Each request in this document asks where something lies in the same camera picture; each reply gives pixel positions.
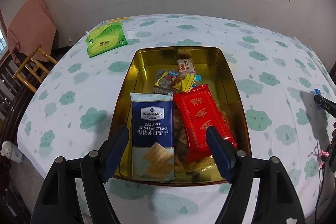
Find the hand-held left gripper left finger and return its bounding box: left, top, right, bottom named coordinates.
left=31, top=125, right=130, bottom=224

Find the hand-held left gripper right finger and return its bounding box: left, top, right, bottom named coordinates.
left=205, top=126, right=306, bottom=224

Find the clear fried dough twist packet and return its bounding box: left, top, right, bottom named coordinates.
left=215, top=101, right=234, bottom=135
left=172, top=106, right=191, bottom=161

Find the red snack packet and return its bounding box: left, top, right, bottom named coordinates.
left=174, top=84, right=238, bottom=163

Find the navy cracker packet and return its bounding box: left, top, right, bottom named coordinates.
left=130, top=92, right=176, bottom=182

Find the yellow candy packet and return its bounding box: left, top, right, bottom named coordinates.
left=175, top=74, right=203, bottom=91

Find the dark blue candy packet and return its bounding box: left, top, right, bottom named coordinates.
left=152, top=69, right=180, bottom=95

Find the small grey cake packet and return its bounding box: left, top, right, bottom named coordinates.
left=177, top=58, right=197, bottom=75

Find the red tin box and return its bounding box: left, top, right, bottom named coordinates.
left=109, top=47, right=254, bottom=186

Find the pink ribbon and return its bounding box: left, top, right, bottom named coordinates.
left=309, top=149, right=330, bottom=169

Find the cloud printed tablecloth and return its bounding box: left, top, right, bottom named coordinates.
left=17, top=14, right=336, bottom=224

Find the white bear-shaped bottle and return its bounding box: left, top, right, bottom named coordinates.
left=0, top=140, right=24, bottom=169

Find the green tissue pack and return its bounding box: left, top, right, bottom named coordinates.
left=85, top=21, right=128, bottom=59

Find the yellow wooden chair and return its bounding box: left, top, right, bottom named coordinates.
left=12, top=44, right=58, bottom=93

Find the dark wooden railing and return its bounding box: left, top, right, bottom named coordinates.
left=0, top=53, right=37, bottom=140

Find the pink cloth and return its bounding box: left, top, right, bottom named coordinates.
left=7, top=0, right=57, bottom=63

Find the black cable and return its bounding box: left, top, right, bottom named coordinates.
left=314, top=161, right=327, bottom=224

